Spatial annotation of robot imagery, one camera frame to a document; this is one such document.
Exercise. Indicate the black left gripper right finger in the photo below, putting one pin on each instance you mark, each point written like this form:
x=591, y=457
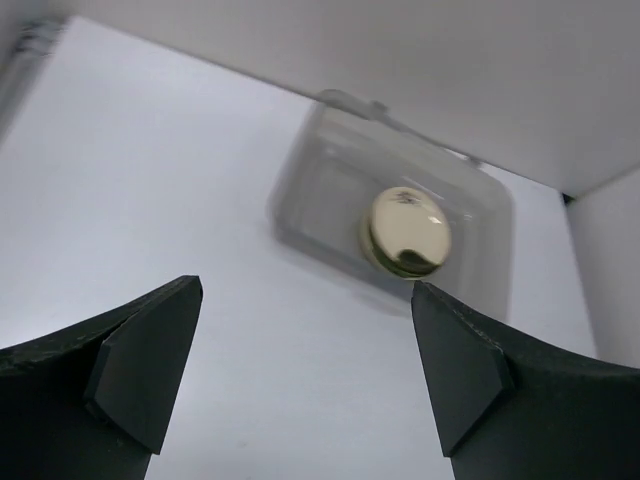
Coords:
x=510, y=406

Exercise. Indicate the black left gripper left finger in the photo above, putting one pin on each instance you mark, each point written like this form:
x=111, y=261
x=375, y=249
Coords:
x=94, y=400

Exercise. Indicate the cream plate with dark brushstroke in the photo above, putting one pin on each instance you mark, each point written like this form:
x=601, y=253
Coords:
x=406, y=218

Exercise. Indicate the yellow patterned plate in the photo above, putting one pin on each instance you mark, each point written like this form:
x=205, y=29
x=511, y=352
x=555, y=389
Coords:
x=410, y=265

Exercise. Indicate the clear plastic bin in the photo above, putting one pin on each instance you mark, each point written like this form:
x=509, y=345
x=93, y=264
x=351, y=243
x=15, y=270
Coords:
x=348, y=152

